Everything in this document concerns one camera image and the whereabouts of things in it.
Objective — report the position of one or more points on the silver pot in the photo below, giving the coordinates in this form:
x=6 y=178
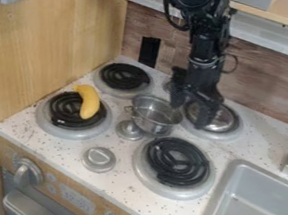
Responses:
x=154 y=116

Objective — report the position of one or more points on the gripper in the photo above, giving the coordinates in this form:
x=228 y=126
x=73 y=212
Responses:
x=204 y=79

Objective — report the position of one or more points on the toy stove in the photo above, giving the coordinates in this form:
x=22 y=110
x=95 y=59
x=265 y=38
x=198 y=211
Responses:
x=175 y=162

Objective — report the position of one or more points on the yellow toy banana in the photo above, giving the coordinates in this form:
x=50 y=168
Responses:
x=89 y=102

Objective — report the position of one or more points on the toy sink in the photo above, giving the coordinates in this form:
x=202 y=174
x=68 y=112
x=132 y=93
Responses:
x=258 y=209

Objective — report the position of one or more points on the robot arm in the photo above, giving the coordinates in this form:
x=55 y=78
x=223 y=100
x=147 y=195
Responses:
x=206 y=17

